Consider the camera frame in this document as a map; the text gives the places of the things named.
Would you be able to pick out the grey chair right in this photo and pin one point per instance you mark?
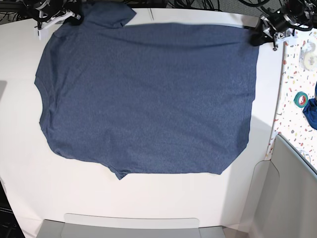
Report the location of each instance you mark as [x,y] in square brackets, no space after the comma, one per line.
[287,204]

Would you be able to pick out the terrazzo patterned side surface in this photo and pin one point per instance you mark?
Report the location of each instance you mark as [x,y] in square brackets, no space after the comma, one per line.
[289,119]

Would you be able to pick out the dark blue t-shirt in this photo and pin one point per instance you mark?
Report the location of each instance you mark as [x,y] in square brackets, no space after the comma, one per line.
[152,99]

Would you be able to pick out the blue cloth on side surface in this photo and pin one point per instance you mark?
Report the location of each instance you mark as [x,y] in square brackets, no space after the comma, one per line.
[310,111]

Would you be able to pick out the gripper body image-right arm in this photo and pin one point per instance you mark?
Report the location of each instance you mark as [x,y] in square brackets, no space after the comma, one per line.
[274,28]

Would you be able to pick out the green tape roll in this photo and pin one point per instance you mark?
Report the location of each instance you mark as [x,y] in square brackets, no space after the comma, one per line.
[301,99]

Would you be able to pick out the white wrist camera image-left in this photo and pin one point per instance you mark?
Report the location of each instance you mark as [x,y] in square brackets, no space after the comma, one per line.
[43,33]

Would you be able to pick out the gripper body image-left arm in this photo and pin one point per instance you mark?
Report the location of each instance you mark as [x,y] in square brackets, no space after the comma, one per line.
[50,12]

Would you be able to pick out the grey chair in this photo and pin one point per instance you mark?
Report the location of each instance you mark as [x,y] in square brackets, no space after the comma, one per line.
[287,204]
[84,226]

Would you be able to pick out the grey chair bottom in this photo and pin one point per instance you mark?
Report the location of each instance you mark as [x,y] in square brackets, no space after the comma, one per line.
[84,226]

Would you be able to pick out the clear tape roll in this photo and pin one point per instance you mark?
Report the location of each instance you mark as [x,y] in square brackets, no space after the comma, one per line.
[308,56]

